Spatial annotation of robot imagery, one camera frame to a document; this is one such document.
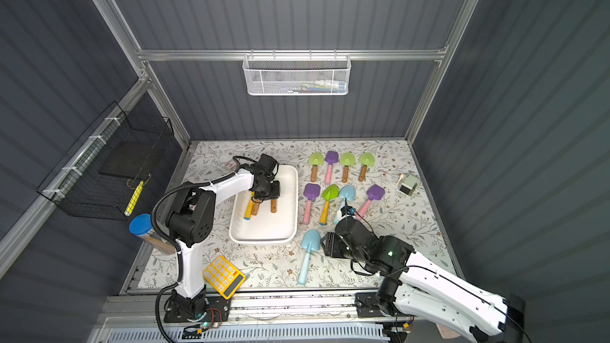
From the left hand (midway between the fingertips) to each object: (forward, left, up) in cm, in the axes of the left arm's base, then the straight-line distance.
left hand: (280, 197), depth 97 cm
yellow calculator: (-30, +17, -1) cm, 35 cm away
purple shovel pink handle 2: (+4, -13, -1) cm, 13 cm away
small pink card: (+17, +24, 0) cm, 29 cm away
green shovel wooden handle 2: (+22, -39, -1) cm, 45 cm away
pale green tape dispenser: (+4, -54, +3) cm, 55 cm away
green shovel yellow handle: (+2, -21, 0) cm, 21 cm away
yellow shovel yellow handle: (-7, +13, -1) cm, 14 cm away
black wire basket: (-7, +51, +27) cm, 58 cm away
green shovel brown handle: (+22, -30, 0) cm, 37 cm away
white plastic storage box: (-12, +5, -2) cm, 13 cm away
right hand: (-24, -18, +12) cm, 32 cm away
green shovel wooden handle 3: (-4, +2, +1) cm, 5 cm away
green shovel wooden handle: (+22, -15, 0) cm, 27 cm away
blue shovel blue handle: (-18, -12, -1) cm, 22 cm away
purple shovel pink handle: (+23, -22, -1) cm, 32 cm away
